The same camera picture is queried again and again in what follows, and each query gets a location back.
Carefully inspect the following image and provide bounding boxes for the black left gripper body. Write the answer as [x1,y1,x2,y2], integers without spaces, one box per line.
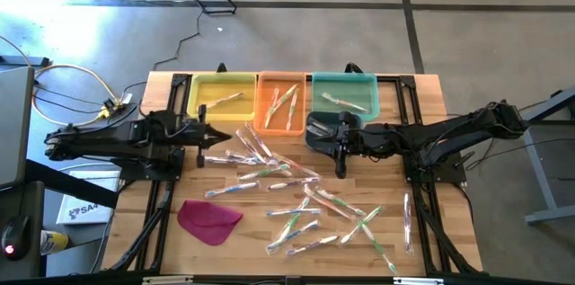
[179,104,208,168]

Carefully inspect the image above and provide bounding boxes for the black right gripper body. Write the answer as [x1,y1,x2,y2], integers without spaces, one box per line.
[335,111,387,179]

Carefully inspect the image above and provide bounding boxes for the blue toothbrush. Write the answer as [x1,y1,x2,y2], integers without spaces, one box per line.
[309,117,341,132]
[306,123,334,141]
[265,219,321,254]
[204,180,261,200]
[264,207,323,218]

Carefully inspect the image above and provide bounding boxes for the orange toothbrush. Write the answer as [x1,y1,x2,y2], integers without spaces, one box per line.
[303,184,358,221]
[321,91,370,114]
[271,153,322,179]

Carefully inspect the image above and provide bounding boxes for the yellow plastic bin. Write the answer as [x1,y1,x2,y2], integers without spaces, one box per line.
[186,72,258,123]

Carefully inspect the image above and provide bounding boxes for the dark green plastic basket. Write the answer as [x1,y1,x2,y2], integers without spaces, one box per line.
[304,111,364,154]

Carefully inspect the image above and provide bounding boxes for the orange plastic bin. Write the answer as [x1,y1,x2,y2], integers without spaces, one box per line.
[253,71,310,138]

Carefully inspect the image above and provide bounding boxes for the teal plastic bin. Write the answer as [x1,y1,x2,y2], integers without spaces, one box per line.
[311,71,382,123]

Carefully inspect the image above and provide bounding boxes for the magenta cloth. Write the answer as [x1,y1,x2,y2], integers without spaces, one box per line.
[176,199,244,247]

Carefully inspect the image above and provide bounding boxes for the white printed box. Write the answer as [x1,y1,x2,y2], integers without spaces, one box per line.
[56,170,121,227]

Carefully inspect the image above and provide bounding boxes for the silver aluminium bar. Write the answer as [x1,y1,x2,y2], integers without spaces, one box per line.
[394,277,446,285]
[142,275,194,285]

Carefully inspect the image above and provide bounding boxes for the yellow can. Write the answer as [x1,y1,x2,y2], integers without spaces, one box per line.
[40,229,70,255]

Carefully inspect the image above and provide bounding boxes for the grey laptop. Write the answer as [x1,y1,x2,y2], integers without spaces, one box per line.
[0,66,36,190]

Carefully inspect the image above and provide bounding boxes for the black metal bar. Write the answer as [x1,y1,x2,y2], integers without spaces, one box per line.
[0,54,51,68]

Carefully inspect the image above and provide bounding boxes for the black computer mouse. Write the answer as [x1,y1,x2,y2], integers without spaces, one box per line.
[0,215,31,262]

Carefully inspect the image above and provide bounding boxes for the black fan power cable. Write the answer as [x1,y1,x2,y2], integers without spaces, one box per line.
[120,9,203,97]

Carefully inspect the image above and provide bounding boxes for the yellow extension cable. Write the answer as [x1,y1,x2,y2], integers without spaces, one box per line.
[31,63,122,128]

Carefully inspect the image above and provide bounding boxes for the grey metal table frame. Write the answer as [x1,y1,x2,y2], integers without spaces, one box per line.
[520,85,575,227]

